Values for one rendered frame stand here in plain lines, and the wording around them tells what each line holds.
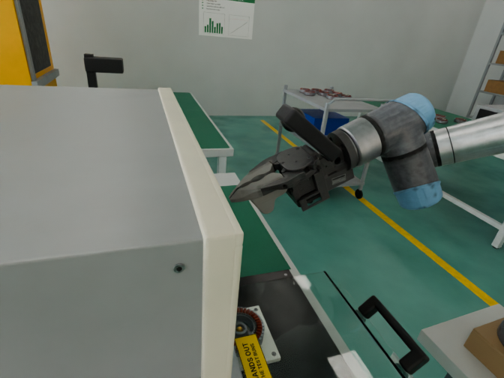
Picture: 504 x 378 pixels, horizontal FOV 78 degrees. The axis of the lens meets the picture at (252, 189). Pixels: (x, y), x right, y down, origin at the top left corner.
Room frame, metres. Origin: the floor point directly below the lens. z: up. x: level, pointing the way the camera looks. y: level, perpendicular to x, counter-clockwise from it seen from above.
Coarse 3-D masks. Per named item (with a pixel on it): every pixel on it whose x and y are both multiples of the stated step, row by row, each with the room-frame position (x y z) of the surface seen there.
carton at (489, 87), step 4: (488, 80) 6.36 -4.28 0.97; (492, 80) 6.30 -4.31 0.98; (496, 80) 6.30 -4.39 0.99; (500, 80) 6.39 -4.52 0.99; (488, 84) 6.34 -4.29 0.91; (492, 84) 6.27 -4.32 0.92; (496, 84) 6.19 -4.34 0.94; (500, 84) 6.13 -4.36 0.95; (484, 88) 6.37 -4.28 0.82; (488, 88) 6.30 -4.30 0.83; (492, 88) 6.24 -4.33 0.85; (496, 88) 6.16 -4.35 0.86; (500, 88) 6.09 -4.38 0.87; (492, 92) 6.21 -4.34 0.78; (496, 92) 6.13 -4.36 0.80; (500, 92) 6.07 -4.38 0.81
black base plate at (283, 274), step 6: (288, 270) 0.75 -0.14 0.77; (252, 276) 0.70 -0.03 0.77; (258, 276) 0.71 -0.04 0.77; (264, 276) 0.71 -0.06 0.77; (270, 276) 0.71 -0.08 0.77; (276, 276) 0.71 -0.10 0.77; (282, 276) 0.72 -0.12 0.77; (288, 276) 0.72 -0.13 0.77; (240, 282) 0.68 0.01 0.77; (246, 282) 0.68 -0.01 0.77; (252, 282) 0.68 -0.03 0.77; (258, 282) 0.68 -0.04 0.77
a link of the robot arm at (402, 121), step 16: (416, 96) 0.53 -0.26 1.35; (368, 112) 0.53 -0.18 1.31; (384, 112) 0.51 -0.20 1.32; (400, 112) 0.51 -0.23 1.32; (416, 112) 0.51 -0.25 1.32; (432, 112) 0.52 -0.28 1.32; (384, 128) 0.49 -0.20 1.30; (400, 128) 0.50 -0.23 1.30; (416, 128) 0.50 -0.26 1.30; (384, 144) 0.49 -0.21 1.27; (400, 144) 0.49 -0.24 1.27; (416, 144) 0.49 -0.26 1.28
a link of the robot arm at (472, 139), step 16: (448, 128) 0.61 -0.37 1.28; (464, 128) 0.59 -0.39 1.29; (480, 128) 0.58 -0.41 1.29; (496, 128) 0.56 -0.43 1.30; (432, 144) 0.60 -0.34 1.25; (448, 144) 0.58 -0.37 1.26; (464, 144) 0.57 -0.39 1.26; (480, 144) 0.56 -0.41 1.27; (496, 144) 0.56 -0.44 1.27; (448, 160) 0.58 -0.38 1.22; (464, 160) 0.59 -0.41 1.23
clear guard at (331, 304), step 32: (256, 288) 0.36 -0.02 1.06; (288, 288) 0.36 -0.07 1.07; (320, 288) 0.37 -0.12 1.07; (256, 320) 0.30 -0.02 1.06; (288, 320) 0.30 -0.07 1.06; (320, 320) 0.31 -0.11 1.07; (352, 320) 0.31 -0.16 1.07; (288, 352) 0.25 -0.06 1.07; (320, 352) 0.26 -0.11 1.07; (352, 352) 0.26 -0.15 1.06; (384, 352) 0.27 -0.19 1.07
